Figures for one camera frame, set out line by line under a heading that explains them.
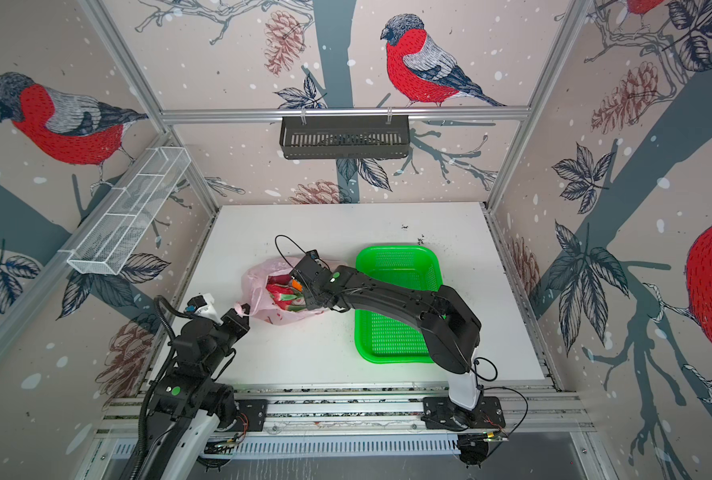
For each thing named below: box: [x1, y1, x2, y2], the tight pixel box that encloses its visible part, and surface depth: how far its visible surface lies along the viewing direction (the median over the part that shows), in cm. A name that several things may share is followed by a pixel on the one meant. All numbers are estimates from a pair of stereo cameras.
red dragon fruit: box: [265, 274, 297, 311], surface depth 91 cm
